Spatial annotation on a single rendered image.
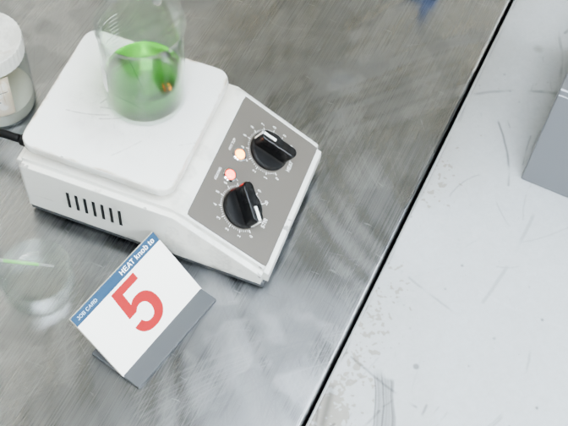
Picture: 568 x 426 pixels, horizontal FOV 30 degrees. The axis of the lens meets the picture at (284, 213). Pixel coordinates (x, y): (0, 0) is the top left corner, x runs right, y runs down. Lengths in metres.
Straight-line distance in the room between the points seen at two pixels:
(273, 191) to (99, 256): 0.14
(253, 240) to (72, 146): 0.15
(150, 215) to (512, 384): 0.29
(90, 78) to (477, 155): 0.32
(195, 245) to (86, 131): 0.11
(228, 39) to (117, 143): 0.21
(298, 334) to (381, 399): 0.08
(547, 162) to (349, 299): 0.20
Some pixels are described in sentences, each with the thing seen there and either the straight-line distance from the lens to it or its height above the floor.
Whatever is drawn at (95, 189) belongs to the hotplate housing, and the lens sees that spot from 0.78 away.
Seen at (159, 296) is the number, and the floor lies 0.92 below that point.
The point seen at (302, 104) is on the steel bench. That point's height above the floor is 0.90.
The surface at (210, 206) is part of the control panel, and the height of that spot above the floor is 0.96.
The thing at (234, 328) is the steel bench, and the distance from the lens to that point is 0.80.
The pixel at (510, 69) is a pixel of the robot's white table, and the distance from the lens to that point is 0.97.
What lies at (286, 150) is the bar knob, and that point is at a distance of 0.81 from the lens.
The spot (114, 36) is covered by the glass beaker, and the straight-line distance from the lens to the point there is 0.78.
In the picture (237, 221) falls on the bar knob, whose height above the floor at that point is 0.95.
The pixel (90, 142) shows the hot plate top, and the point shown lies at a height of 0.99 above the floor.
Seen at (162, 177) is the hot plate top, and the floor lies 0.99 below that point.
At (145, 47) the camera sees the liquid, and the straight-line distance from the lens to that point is 0.79.
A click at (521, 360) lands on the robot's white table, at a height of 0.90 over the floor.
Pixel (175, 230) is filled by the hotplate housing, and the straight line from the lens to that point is 0.78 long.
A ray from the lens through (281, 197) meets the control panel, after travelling 0.81.
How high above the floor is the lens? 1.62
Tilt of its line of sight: 58 degrees down
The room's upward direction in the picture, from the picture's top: 6 degrees clockwise
